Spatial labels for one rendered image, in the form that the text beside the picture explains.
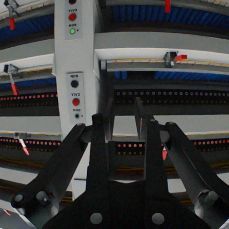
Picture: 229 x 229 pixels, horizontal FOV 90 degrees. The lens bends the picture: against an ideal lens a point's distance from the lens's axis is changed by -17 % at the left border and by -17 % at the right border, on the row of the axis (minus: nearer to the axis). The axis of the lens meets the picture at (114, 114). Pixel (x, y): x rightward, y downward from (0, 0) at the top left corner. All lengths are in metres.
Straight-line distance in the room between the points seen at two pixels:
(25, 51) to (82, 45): 0.16
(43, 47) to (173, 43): 0.31
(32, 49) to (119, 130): 0.30
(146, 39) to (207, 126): 0.26
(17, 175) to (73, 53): 0.45
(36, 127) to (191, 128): 0.41
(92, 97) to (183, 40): 0.25
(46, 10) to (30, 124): 0.34
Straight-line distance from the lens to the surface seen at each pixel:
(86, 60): 0.33
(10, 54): 0.45
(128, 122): 0.34
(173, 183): 0.46
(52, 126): 0.38
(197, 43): 0.37
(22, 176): 0.56
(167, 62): 0.35
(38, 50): 0.39
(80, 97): 0.33
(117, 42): 0.33
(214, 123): 0.41
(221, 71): 0.45
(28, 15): 0.52
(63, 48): 0.35
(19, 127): 0.45
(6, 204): 0.79
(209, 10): 0.52
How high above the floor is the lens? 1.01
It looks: 14 degrees up
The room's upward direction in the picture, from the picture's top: 179 degrees clockwise
